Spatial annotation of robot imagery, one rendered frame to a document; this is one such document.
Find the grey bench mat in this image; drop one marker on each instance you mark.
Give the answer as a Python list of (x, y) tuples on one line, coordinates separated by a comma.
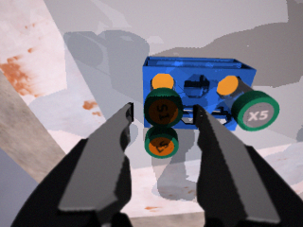
[(109, 41)]

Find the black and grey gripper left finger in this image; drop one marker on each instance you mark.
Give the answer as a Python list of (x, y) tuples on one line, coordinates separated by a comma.
[(89, 184)]

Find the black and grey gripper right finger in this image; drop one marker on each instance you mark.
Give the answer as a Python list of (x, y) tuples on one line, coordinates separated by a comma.
[(236, 184)]

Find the blue tube rack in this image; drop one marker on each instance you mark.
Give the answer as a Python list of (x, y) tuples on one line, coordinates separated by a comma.
[(211, 69)]

